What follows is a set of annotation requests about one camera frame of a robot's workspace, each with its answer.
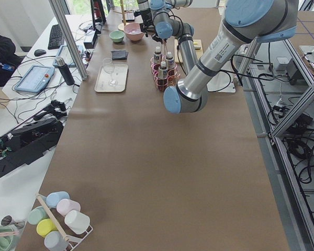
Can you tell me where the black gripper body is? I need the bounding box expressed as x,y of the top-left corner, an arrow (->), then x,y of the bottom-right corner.
140,9 -> 163,42

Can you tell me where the tea bottle front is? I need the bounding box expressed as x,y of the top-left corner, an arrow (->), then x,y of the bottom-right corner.
157,61 -> 167,92

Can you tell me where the tea bottle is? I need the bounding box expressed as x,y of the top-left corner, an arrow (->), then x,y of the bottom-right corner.
153,46 -> 162,69
157,61 -> 167,92
165,51 -> 175,78

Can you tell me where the copper wire bottle basket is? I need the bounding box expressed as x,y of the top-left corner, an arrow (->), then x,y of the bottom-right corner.
150,41 -> 180,92

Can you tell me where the tea bottle back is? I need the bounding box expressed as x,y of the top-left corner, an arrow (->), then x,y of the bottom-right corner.
153,46 -> 162,69

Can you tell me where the tea bottle middle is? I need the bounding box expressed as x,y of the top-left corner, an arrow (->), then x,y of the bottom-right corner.
165,51 -> 175,78

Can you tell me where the pink bowl with ice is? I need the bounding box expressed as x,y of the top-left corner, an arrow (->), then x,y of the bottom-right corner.
124,22 -> 144,42

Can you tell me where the wooden mug tree stand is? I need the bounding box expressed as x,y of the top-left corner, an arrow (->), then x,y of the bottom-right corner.
113,0 -> 136,31

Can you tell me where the green bowl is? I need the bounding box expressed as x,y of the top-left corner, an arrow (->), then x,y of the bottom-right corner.
109,30 -> 125,43

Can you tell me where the grey folded cloth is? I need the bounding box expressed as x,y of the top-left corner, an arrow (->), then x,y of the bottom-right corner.
111,50 -> 128,60

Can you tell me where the bamboo cutting board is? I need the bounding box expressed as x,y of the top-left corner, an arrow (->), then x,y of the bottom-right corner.
174,39 -> 204,64

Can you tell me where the clear wine glass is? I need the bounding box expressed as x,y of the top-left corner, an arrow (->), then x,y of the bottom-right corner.
103,58 -> 118,87

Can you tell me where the cream serving tray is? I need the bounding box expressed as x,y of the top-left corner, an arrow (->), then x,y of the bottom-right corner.
94,64 -> 128,93

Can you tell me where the black keyboard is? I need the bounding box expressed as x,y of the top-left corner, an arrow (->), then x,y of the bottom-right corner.
48,24 -> 64,50

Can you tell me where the black thermos bottle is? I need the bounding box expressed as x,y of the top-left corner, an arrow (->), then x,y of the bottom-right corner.
55,56 -> 75,86

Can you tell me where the black computer mouse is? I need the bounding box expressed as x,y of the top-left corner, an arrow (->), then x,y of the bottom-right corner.
34,49 -> 47,57

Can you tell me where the blue teach pendant tablet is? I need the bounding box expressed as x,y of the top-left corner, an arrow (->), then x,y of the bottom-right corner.
14,65 -> 55,94

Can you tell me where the person in black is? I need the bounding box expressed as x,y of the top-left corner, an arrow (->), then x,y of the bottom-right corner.
0,35 -> 21,87

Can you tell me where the light blue cup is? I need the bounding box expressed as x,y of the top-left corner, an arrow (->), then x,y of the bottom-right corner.
46,191 -> 70,208

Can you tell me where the pink cup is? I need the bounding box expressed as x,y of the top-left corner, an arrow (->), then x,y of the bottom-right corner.
56,199 -> 81,216

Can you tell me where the white cup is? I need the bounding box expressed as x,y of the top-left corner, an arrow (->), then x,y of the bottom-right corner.
64,210 -> 90,234

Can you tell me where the green cup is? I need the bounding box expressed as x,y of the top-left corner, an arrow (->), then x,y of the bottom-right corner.
27,206 -> 49,225

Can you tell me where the yellow cup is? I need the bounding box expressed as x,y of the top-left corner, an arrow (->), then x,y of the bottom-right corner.
36,218 -> 58,238

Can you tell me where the grey cup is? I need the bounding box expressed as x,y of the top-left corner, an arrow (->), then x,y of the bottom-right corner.
44,231 -> 69,251

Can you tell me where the metal jigger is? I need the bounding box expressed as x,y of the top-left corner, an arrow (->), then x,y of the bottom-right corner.
1,215 -> 26,230

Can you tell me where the green cloth in container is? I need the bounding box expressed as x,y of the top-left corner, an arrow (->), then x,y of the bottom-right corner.
0,226 -> 19,250

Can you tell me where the aluminium frame post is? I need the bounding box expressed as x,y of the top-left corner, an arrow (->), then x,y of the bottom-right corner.
49,0 -> 88,81

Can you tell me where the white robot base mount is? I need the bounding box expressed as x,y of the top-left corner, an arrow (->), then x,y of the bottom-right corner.
207,72 -> 236,93

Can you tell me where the white cup rack wooden handle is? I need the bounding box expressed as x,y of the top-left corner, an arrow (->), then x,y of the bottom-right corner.
35,192 -> 94,251

